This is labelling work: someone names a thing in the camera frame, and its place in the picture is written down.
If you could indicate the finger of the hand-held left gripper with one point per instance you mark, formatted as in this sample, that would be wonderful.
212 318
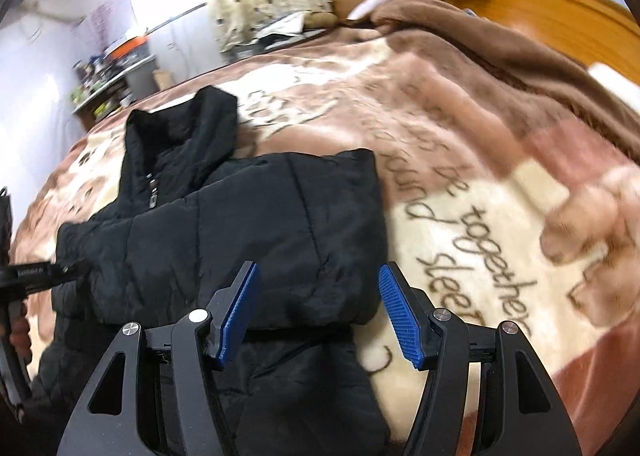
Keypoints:
66 272

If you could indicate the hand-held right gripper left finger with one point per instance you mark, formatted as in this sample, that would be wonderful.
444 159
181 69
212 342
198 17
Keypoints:
237 316

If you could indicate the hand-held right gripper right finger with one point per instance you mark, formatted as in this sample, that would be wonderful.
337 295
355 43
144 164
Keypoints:
400 316

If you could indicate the black puffer jacket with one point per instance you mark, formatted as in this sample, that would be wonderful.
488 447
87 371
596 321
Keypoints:
225 216

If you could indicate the person's left hand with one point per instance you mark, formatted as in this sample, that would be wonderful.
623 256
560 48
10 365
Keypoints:
21 331

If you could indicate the beige brown printed blanket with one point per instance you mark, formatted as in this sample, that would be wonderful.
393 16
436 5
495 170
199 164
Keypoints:
475 186

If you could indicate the cluttered side shelf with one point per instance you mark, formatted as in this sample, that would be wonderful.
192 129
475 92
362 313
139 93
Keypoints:
107 84

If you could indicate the small cardboard box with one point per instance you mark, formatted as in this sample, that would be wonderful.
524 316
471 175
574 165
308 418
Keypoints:
162 79

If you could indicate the orange lid container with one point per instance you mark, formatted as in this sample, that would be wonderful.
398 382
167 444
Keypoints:
127 45

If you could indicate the brown plush blanket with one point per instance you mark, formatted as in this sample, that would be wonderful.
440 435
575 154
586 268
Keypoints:
500 46

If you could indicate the brown plush toy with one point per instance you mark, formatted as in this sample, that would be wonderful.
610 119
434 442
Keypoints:
320 20

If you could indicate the pink white pillow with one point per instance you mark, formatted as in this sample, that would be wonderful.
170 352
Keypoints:
370 1

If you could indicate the white cloth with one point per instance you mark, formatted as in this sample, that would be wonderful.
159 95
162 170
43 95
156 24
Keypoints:
617 84

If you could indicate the wooden headboard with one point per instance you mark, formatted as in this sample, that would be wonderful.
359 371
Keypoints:
550 11

